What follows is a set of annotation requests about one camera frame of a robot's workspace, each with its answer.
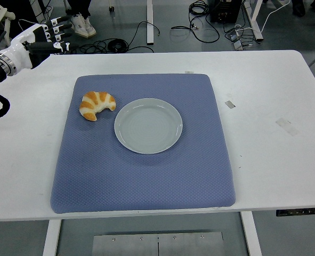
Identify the person's white shoe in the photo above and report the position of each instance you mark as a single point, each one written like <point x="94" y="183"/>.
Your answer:
<point x="77" y="25"/>
<point x="91" y="28"/>

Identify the seated person's legs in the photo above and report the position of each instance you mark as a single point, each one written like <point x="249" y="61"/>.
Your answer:
<point x="80" y="6"/>

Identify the black table control panel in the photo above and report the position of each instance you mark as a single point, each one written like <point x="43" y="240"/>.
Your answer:
<point x="301" y="211"/>

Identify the grey metal plate with screws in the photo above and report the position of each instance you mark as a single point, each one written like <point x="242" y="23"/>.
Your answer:
<point x="157" y="245"/>

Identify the blue quilted mat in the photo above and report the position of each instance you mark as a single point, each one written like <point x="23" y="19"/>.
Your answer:
<point x="146" y="181"/>

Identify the small clear tape piece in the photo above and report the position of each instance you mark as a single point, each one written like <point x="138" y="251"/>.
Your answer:
<point x="189" y="72"/>

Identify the black equipment box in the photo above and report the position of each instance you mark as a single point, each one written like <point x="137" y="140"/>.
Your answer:
<point x="224" y="10"/>

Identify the white background table post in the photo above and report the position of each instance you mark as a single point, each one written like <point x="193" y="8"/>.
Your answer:
<point x="149" y="21"/>
<point x="256" y="24"/>

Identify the small grey tape piece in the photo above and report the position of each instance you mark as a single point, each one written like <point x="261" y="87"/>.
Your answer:
<point x="229" y="104"/>

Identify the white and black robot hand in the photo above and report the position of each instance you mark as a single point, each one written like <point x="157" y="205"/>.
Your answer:
<point x="21" y="52"/>

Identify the white chair frame tube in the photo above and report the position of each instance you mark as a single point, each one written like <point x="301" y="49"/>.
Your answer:
<point x="7" y="30"/>

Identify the long clear tape piece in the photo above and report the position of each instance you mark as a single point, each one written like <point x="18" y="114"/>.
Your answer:
<point x="287" y="126"/>

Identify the black chair caster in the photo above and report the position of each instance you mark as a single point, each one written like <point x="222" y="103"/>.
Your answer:
<point x="110" y="9"/>

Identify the grey power adapter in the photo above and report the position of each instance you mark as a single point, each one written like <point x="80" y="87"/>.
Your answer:
<point x="235" y="36"/>

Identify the person's dark foot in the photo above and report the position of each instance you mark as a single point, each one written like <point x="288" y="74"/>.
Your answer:
<point x="298" y="8"/>

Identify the golden striped croissant bread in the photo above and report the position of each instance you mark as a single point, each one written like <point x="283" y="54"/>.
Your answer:
<point x="93" y="100"/>

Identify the white table leg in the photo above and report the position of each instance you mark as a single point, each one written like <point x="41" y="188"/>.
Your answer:
<point x="251" y="234"/>
<point x="51" y="237"/>

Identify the round grey plate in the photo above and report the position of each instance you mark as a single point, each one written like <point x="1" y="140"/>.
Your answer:
<point x="146" y="128"/>

